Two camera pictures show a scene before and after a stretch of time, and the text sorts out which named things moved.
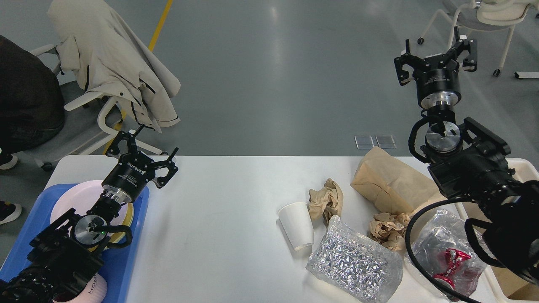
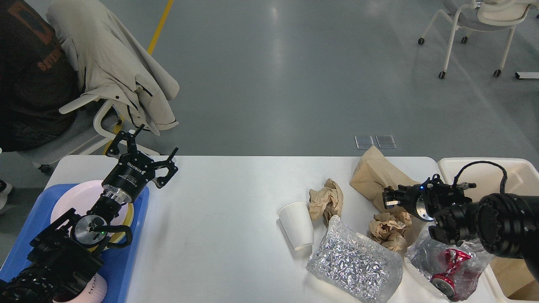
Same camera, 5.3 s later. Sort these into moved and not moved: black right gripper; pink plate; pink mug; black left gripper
Moved: black right gripper
Not moved: black left gripper; pink mug; pink plate
